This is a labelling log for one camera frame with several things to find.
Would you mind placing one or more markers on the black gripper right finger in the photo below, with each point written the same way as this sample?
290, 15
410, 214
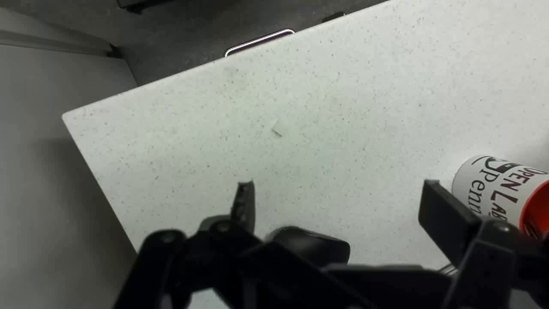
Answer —
451, 221

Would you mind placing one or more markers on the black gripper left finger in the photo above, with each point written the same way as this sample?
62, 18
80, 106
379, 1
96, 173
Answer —
242, 207

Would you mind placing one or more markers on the white mug with black print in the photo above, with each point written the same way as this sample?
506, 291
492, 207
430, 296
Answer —
490, 183

